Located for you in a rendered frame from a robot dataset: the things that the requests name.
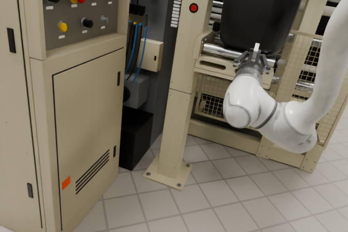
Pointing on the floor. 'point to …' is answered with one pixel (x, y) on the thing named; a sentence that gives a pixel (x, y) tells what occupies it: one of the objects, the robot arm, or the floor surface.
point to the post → (185, 71)
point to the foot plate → (183, 174)
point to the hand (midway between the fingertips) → (255, 50)
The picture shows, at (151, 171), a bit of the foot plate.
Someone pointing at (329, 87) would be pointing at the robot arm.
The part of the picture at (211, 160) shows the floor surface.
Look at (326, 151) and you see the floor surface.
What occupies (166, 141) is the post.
